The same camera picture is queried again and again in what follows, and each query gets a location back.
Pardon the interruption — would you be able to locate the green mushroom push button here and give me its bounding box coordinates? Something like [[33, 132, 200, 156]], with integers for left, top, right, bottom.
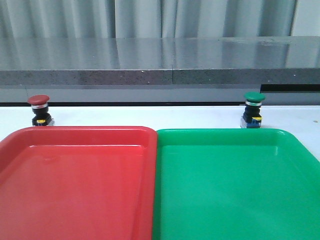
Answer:
[[240, 92, 266, 129]]

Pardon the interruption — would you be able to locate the red mushroom push button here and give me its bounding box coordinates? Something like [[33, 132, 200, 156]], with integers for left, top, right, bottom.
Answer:
[[27, 94, 55, 126]]

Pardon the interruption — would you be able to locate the green plastic tray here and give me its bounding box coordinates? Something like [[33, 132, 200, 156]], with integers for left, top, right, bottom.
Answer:
[[152, 128, 320, 240]]

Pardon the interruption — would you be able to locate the red plastic tray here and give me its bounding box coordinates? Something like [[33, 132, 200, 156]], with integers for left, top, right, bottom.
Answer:
[[0, 126, 157, 240]]

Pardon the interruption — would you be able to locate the grey stone counter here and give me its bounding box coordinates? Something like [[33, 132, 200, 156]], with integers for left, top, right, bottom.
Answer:
[[0, 36, 320, 106]]

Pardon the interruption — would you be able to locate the grey pleated curtain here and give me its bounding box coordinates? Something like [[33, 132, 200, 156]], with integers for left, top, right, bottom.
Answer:
[[0, 0, 297, 38]]

